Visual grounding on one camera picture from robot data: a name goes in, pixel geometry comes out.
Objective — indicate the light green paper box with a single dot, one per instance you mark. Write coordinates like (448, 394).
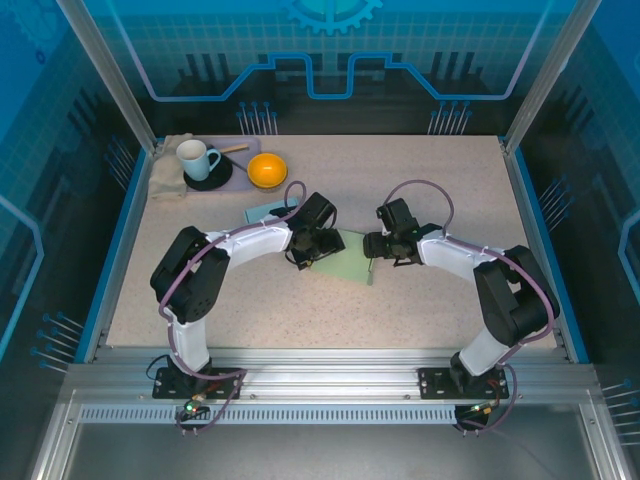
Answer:
(350, 260)

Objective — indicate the light blue paper box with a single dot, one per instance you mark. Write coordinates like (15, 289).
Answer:
(257, 214)

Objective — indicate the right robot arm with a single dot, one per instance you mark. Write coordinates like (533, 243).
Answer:
(450, 255)

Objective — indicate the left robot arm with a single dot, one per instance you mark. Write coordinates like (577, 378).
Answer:
(255, 240)

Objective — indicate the orange bowl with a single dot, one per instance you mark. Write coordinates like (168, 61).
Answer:
(267, 170)

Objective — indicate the lavender plastic tray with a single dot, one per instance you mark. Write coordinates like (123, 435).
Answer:
(240, 184)

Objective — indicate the thin black utensil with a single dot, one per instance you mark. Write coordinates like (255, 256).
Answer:
(239, 165)

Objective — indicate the black round saucer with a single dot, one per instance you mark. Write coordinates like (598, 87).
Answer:
(220, 179)

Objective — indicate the white mug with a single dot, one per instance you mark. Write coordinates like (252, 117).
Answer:
(195, 167)

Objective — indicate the beige folded cloth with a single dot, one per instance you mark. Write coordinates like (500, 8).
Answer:
(165, 175)

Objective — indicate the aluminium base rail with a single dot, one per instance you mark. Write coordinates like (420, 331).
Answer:
(325, 370)

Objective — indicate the right aluminium side rail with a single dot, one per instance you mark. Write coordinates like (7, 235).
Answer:
(542, 280)

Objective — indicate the aluminium side rail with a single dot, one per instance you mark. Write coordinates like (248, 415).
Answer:
(542, 280)
(119, 280)

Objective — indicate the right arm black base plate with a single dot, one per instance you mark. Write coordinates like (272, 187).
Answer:
(435, 382)

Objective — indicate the left aluminium side rail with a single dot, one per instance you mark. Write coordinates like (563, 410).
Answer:
(119, 280)

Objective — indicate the right aluminium frame post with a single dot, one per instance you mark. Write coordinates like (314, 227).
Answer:
(540, 75)

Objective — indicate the aluminium frame post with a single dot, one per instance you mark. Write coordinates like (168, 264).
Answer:
(540, 75)
(112, 75)

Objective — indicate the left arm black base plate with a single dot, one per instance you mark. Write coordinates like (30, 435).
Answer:
(167, 385)

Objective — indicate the left aluminium frame post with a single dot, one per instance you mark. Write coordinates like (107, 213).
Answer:
(112, 75)

